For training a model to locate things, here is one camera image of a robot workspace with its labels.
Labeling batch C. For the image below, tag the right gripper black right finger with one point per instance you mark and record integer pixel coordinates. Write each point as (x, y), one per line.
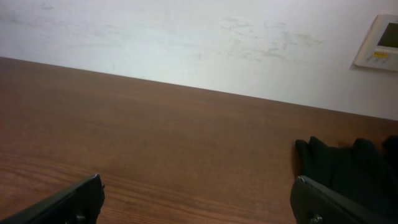
(312, 202)

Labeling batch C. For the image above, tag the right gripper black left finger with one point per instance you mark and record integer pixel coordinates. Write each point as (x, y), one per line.
(79, 203)

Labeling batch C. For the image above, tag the black shorts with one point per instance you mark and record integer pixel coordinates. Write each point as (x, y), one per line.
(358, 173)

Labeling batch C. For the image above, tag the beige wall control panel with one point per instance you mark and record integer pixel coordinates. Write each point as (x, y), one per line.
(379, 49)

